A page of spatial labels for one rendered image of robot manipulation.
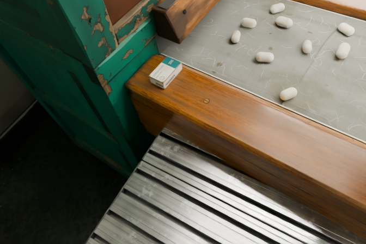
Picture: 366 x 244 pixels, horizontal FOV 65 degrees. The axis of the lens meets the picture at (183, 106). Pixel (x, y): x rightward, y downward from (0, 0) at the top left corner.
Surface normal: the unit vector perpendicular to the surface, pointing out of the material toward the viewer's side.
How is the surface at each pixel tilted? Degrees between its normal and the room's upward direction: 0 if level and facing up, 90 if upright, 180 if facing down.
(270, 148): 0
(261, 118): 0
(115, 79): 88
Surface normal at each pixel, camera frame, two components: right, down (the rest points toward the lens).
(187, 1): 0.71, 0.16
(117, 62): 0.82, 0.42
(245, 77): -0.11, -0.58
